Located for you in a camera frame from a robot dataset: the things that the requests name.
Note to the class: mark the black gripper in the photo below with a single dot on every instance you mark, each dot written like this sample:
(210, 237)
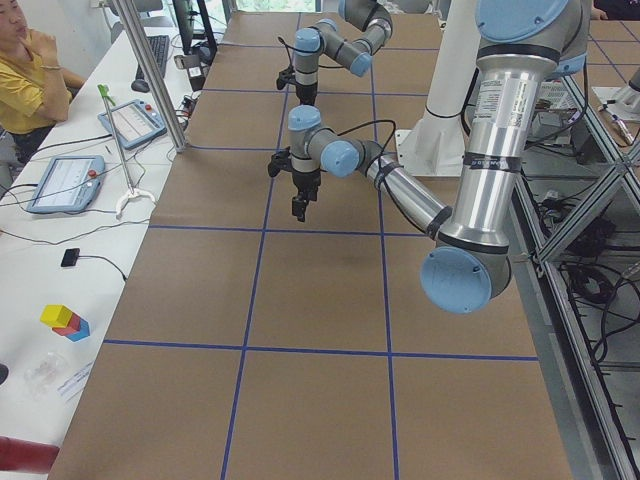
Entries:
(306, 95)
(304, 180)

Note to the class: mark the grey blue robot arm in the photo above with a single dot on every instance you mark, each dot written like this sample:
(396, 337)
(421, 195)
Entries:
(322, 38)
(522, 44)

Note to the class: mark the black keyboard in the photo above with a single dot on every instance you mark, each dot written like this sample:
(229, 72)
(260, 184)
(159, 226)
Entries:
(159, 46)

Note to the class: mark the silver grabber stick white claw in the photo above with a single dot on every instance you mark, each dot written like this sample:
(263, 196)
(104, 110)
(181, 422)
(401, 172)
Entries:
(132, 192)

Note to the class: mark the black computer mouse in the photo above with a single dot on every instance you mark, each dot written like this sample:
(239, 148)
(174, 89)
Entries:
(140, 85)

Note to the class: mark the far blue teach pendant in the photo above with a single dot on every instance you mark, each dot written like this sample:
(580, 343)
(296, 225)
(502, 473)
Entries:
(137, 122)

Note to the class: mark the blue teach pendant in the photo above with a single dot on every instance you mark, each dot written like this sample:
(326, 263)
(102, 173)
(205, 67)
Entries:
(137, 122)
(68, 185)

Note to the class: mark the near blue teach pendant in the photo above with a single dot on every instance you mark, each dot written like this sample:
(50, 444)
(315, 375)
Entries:
(68, 185)

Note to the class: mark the small black box device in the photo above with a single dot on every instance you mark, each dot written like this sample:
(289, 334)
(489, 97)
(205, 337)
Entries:
(70, 257)

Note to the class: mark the stacked coloured wooden blocks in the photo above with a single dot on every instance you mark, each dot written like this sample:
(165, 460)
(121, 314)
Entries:
(64, 322)

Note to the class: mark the person in yellow shirt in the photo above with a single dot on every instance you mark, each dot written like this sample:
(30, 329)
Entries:
(36, 90)

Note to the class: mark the clear plastic bag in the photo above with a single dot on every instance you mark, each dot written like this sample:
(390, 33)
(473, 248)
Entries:
(44, 373)

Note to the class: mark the red cylinder bottle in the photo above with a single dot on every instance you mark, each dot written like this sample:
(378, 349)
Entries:
(27, 457)

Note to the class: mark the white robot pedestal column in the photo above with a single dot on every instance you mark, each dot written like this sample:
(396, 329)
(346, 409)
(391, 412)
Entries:
(435, 146)

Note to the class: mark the aluminium frame post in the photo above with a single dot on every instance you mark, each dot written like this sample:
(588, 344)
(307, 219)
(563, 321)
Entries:
(130, 19)

